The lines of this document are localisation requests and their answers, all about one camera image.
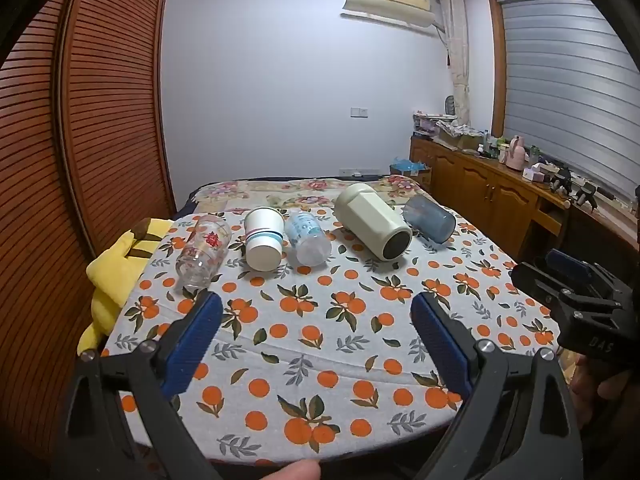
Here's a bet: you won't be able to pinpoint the black tool on cabinet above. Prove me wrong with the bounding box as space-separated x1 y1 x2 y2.
549 164 599 207

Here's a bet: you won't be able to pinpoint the person's left hand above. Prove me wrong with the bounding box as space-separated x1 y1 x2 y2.
272 460 322 480

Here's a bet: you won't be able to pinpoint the pale patterned curtain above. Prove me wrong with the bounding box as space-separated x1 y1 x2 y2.
438 0 474 130

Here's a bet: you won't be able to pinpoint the pink kettle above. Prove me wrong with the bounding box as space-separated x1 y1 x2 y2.
503 135 527 170

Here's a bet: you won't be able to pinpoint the clear glass cup red print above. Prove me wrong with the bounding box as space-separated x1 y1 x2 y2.
176 214 233 291

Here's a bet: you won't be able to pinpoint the blue translucent plastic cup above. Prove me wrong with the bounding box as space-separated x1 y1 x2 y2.
402 195 457 244

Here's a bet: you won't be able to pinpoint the blue plastic bag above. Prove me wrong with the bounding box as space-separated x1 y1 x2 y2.
389 157 431 176

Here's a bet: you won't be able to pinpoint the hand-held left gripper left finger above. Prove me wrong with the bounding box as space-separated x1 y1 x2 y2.
50 290 225 480

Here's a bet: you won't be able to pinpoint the yellow plush toy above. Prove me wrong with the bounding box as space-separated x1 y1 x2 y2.
77 216 174 357

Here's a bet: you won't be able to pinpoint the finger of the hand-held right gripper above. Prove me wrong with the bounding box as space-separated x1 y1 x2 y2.
534 248 608 292
510 260 581 318

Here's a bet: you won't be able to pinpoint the stacked storage boxes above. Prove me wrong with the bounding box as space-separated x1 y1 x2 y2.
412 109 459 140

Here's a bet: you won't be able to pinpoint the orange fruit print tablecloth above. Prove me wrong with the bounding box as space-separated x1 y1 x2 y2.
97 204 563 464

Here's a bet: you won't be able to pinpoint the wooden louvred wardrobe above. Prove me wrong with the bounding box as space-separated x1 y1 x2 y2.
0 0 177 461

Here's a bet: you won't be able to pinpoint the white striped paper cup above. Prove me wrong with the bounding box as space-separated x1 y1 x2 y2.
243 207 287 271

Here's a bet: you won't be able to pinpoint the person's right hand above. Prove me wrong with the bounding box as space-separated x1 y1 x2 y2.
570 352 640 413

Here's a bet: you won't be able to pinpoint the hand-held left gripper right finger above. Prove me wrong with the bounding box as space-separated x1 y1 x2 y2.
410 291 586 480

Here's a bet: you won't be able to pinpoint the cardboard box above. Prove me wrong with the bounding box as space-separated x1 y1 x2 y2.
389 162 434 192

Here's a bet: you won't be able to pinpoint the wooden side cabinet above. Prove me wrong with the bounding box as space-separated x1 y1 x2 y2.
409 135 640 281

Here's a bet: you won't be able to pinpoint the grey window blind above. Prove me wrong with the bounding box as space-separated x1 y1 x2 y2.
500 0 640 203

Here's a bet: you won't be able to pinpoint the floral blanket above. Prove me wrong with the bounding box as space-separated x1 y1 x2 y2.
192 175 432 213

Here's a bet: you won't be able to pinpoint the clear plastic cup blue print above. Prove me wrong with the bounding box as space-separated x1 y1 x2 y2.
284 211 333 267

